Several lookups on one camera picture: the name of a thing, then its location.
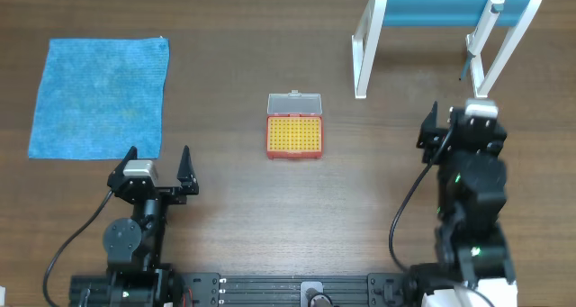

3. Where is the blue cloth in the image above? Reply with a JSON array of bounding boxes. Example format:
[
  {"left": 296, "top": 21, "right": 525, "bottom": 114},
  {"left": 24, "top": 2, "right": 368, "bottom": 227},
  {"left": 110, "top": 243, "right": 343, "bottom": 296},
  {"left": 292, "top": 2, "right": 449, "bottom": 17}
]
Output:
[{"left": 27, "top": 37, "right": 171, "bottom": 161}]

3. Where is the white and blue stand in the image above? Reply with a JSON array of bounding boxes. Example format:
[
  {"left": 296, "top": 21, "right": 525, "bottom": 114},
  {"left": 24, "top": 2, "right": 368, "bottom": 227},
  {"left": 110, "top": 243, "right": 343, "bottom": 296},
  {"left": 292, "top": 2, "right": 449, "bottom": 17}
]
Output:
[{"left": 351, "top": 0, "right": 545, "bottom": 100}]

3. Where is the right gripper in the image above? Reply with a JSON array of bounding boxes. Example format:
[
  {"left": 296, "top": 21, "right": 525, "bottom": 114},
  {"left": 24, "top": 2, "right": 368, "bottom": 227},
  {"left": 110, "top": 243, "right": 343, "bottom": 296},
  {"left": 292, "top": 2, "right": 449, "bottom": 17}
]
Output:
[{"left": 415, "top": 100, "right": 509, "bottom": 165}]

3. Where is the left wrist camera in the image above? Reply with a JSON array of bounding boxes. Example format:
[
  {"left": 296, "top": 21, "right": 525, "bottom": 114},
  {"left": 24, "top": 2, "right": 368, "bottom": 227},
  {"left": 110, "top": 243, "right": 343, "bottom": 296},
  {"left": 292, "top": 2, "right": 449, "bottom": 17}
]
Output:
[{"left": 122, "top": 158, "right": 160, "bottom": 185}]

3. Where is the white pipette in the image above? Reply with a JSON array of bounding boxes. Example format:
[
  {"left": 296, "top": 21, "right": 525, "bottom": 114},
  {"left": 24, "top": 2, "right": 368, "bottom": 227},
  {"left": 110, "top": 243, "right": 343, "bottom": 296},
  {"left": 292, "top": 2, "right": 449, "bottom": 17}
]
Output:
[{"left": 458, "top": 0, "right": 510, "bottom": 82}]

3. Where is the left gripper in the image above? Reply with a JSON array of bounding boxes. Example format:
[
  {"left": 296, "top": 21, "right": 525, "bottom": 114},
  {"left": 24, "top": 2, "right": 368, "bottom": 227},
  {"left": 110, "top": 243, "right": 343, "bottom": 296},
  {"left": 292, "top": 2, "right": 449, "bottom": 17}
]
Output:
[{"left": 107, "top": 145, "right": 200, "bottom": 205}]

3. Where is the red and yellow tip box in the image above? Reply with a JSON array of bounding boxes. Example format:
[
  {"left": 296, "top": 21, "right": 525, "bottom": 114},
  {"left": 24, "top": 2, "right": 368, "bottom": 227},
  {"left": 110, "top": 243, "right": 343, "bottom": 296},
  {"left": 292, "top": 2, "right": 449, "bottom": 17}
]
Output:
[{"left": 265, "top": 89, "right": 324, "bottom": 160}]

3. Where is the mounting rail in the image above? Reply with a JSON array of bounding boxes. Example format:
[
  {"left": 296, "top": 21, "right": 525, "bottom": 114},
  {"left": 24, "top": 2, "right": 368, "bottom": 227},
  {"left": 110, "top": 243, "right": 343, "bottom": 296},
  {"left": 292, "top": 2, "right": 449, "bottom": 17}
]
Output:
[{"left": 69, "top": 273, "right": 518, "bottom": 307}]

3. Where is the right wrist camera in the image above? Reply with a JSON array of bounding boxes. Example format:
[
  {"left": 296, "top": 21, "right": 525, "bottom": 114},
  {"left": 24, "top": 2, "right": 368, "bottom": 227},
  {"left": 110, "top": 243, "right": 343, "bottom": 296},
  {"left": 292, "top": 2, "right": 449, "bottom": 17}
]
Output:
[{"left": 463, "top": 98, "right": 500, "bottom": 120}]

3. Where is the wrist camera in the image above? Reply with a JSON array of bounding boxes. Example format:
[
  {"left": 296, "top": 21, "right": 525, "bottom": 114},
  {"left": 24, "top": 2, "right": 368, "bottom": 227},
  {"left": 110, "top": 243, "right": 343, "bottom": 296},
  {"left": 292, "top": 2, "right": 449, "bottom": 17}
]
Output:
[
  {"left": 463, "top": 98, "right": 500, "bottom": 120},
  {"left": 122, "top": 158, "right": 160, "bottom": 185}
]

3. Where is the black cable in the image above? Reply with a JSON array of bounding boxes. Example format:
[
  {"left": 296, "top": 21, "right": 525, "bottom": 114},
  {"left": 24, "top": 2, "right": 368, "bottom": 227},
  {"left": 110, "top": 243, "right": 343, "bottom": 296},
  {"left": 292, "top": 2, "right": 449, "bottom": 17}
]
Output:
[
  {"left": 42, "top": 188, "right": 115, "bottom": 307},
  {"left": 388, "top": 124, "right": 455, "bottom": 275}
]

